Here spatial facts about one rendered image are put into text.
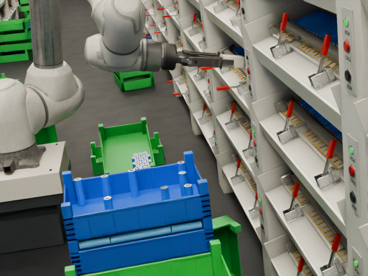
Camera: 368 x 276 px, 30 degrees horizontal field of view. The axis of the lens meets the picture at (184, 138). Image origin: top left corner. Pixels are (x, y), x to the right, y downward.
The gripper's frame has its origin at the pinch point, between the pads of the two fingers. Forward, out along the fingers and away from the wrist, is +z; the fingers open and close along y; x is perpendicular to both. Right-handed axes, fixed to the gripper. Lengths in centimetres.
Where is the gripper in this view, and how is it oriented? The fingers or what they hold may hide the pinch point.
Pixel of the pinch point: (232, 61)
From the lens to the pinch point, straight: 196.7
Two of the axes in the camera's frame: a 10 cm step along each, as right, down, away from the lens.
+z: 9.8, 0.5, 1.7
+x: -1.0, 9.5, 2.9
